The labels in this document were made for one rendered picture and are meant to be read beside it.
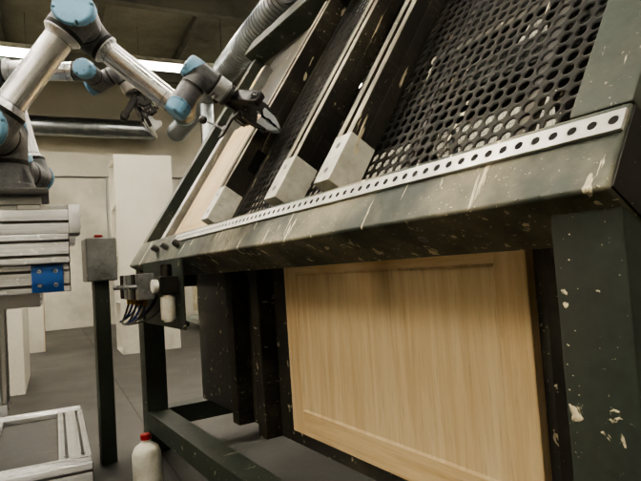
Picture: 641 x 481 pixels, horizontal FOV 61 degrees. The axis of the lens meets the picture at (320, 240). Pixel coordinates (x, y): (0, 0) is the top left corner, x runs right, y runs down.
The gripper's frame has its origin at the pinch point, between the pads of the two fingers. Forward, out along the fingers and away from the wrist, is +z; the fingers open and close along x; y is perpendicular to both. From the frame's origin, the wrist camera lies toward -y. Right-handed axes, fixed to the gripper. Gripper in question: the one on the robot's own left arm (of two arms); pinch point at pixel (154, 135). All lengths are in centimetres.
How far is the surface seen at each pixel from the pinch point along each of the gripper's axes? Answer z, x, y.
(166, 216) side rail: 31.9, 14.3, -10.4
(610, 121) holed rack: 50, -198, -3
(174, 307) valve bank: 60, -54, -37
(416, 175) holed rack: 49, -166, -7
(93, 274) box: 39, 4, -50
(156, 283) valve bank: 51, -55, -37
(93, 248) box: 29, 4, -45
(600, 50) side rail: 44, -192, 9
